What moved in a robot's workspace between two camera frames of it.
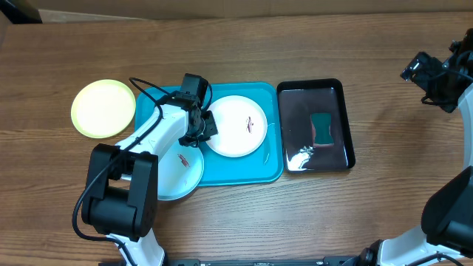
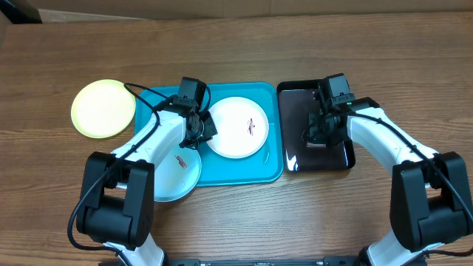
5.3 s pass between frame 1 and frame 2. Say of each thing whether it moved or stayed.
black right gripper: moved
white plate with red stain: stayed
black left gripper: stayed
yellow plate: stayed
